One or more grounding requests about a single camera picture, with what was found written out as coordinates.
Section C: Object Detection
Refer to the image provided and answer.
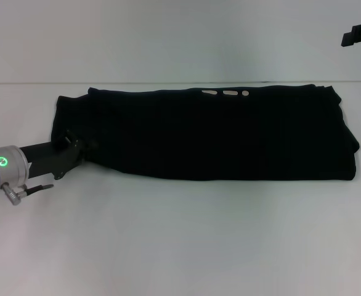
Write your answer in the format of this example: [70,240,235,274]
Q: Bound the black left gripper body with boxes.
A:
[18,129,87,181]

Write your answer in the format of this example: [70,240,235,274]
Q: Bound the black shirt with FREE print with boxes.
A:
[49,83,360,184]

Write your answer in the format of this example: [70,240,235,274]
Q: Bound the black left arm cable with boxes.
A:
[1,182,55,207]

